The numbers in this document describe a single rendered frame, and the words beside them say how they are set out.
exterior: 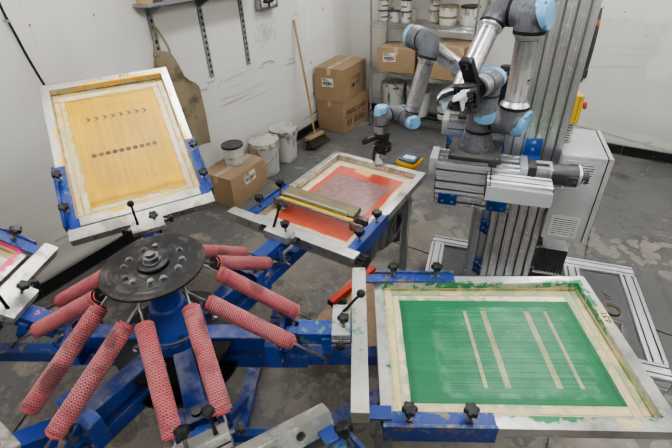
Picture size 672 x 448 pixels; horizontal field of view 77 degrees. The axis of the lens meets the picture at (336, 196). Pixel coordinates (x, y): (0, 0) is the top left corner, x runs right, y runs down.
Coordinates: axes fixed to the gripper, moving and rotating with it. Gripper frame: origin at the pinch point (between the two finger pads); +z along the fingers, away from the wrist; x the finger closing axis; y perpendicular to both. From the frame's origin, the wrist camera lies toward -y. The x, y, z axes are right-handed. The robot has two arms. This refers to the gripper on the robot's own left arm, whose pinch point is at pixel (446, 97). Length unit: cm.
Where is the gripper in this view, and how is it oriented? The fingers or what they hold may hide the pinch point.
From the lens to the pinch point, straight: 136.8
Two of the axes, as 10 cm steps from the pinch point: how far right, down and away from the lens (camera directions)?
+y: 1.4, 8.9, 4.4
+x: -7.2, -2.2, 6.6
